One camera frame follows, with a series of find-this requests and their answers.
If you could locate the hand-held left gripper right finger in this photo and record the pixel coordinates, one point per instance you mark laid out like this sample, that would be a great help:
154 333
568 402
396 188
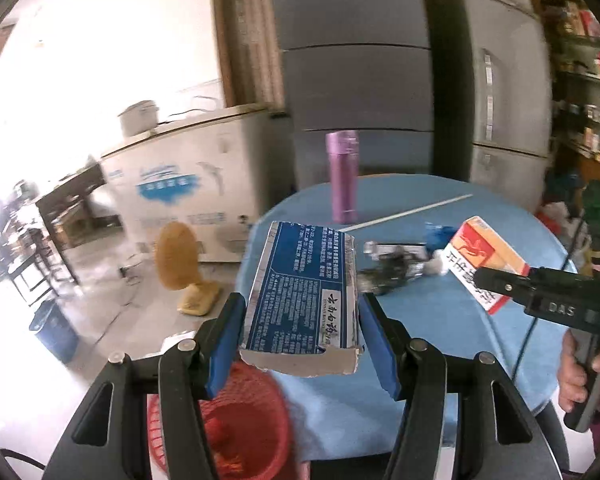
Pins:
380 350

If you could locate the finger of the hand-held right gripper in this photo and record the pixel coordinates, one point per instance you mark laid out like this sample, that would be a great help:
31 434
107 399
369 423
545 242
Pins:
505 287

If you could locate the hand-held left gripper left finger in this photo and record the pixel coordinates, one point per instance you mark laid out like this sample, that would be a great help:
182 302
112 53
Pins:
225 345

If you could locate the orange and white carton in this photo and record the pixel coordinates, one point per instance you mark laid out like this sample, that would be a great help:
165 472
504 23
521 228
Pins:
480 250

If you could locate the white tissue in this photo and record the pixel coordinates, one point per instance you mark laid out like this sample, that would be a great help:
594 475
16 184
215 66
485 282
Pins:
437 266

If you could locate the red plastic mesh basket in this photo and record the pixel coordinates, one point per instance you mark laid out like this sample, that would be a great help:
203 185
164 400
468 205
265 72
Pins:
260 410

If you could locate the black wrapper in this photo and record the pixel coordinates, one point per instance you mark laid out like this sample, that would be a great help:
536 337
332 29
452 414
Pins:
392 272

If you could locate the blue printed cardboard box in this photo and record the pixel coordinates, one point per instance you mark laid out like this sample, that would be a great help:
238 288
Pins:
300 290

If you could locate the person's right hand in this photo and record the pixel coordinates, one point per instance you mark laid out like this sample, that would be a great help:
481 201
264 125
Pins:
570 385

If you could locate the blue tablecloth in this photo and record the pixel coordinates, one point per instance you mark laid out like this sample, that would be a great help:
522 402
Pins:
430 325

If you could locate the yellow desk fan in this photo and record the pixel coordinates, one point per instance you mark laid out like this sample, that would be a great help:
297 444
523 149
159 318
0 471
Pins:
177 255

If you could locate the white plastic straw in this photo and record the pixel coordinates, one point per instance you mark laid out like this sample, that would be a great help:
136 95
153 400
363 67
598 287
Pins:
410 211

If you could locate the white chest freezer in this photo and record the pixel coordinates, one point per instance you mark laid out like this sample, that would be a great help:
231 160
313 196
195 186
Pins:
190 185

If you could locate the dark blue waste bin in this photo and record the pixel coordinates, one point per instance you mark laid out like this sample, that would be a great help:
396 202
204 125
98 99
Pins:
55 332

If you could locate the purple thermos bottle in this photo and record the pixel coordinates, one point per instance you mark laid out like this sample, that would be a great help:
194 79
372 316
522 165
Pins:
342 180

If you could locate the dark wooden table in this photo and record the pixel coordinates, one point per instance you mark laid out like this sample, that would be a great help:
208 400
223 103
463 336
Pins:
70 195

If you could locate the dark wooden chairs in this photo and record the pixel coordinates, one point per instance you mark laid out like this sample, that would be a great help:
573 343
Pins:
25 255

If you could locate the shelf of goods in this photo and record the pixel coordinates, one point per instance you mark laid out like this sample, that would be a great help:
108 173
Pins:
587 60

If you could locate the white rice cooker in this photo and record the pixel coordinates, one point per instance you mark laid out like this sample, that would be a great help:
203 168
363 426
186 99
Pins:
137 117

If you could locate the brown wooden door frame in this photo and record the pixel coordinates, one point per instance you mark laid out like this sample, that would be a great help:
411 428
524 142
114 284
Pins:
245 35

